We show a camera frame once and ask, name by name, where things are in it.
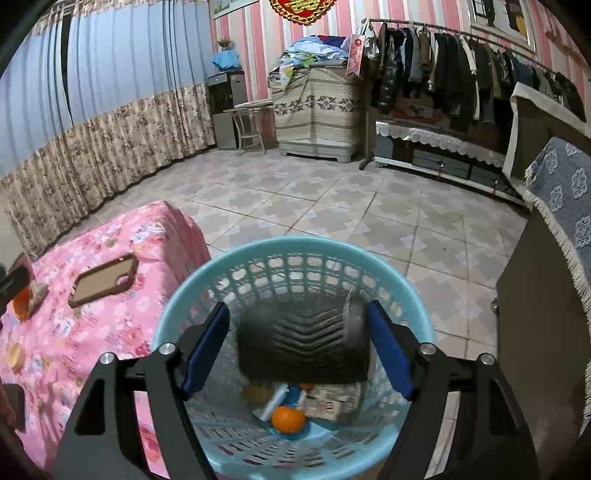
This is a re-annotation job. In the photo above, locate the orange mandarin fruit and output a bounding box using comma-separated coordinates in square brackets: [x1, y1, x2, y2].
[270, 405, 307, 435]

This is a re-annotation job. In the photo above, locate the pink floral tablecloth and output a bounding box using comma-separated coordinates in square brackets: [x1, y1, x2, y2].
[1, 201, 211, 472]

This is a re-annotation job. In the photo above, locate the brown phone case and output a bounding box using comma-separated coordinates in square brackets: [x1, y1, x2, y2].
[68, 253, 138, 308]

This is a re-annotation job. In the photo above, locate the light blue laundry basket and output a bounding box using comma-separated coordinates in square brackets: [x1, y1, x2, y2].
[152, 236, 434, 479]

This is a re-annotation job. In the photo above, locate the floral beige curtain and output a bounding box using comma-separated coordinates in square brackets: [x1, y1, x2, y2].
[1, 84, 214, 257]

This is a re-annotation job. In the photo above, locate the blue patterned sofa cover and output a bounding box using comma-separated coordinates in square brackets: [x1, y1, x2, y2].
[523, 135, 591, 324]

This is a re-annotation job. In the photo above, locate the low tv shelf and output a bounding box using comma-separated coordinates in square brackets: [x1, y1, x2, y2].
[373, 120, 524, 205]

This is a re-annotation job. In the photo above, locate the small folding table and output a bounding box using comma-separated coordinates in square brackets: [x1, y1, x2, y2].
[225, 98, 279, 154]

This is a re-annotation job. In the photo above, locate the clothes rack with clothes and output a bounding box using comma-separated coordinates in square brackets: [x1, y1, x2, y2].
[348, 18, 590, 169]

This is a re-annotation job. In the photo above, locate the water dispenser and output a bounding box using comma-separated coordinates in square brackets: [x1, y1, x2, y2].
[206, 71, 247, 150]

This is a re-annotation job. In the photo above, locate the cloth covered chest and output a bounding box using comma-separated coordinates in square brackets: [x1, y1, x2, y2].
[269, 65, 363, 163]

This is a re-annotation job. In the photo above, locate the pile of blue bedding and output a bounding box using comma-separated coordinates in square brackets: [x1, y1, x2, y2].
[279, 35, 351, 67]

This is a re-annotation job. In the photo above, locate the red heart wall decoration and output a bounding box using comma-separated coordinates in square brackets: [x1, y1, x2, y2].
[270, 0, 335, 26]

